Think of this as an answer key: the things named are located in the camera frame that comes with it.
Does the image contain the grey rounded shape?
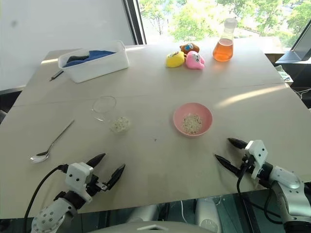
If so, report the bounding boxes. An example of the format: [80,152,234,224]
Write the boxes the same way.
[195,197,224,229]
[125,204,171,223]

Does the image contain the white grains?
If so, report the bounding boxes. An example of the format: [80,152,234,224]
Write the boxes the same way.
[182,113,204,134]

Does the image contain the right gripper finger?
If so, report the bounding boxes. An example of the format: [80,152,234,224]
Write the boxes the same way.
[227,137,249,150]
[214,153,242,176]

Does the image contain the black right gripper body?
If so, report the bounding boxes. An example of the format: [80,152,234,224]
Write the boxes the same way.
[239,154,256,175]

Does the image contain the dark window frame post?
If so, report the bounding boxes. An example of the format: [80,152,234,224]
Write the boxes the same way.
[122,0,147,46]

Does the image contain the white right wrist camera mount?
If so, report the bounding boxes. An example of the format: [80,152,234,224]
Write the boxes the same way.
[244,139,269,180]

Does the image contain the white plastic bin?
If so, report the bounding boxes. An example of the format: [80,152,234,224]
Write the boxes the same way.
[57,40,130,84]

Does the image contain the yellow plush toy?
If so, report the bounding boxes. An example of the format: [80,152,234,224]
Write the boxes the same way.
[165,50,186,68]

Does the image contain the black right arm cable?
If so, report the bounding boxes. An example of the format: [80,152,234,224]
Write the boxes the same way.
[236,164,284,233]

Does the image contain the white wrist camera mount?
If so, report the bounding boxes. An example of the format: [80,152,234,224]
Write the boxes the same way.
[244,139,269,180]
[65,163,94,202]

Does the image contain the glass flask with orange liquid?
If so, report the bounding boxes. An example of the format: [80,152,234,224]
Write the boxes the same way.
[212,17,239,63]

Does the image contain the blue cloth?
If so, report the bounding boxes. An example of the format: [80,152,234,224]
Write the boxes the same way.
[63,50,116,68]

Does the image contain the pink bowl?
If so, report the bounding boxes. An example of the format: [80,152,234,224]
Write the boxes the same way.
[173,102,214,137]

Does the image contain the brown plush toy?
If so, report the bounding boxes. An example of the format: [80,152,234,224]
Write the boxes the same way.
[179,42,201,55]

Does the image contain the pale speckled crumbly lump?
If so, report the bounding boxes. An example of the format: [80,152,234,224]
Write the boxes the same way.
[109,116,132,133]

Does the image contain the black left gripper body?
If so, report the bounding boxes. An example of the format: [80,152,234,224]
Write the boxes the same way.
[85,174,109,196]

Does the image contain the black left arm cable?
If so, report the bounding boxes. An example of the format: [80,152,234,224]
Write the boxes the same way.
[23,164,70,233]

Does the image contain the black angled frame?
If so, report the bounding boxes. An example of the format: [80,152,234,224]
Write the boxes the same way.
[275,26,311,66]

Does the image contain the clear glass cup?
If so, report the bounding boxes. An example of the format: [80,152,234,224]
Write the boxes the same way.
[91,96,133,134]

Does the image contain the long metal spoon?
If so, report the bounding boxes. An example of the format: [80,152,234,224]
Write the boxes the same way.
[29,119,75,164]

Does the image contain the thin white cable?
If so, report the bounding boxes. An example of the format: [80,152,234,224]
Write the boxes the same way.
[292,88,311,100]

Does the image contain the black pen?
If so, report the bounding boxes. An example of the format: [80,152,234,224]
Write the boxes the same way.
[49,69,65,82]

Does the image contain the pink plush toy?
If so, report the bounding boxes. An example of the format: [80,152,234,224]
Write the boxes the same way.
[185,50,207,70]

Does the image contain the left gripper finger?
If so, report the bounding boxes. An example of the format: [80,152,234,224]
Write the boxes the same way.
[86,153,106,168]
[106,164,126,191]

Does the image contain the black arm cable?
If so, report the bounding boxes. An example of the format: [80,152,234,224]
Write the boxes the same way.
[236,164,284,233]
[23,164,70,233]

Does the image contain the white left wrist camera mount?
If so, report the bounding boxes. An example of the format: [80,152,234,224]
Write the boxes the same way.
[65,163,94,202]

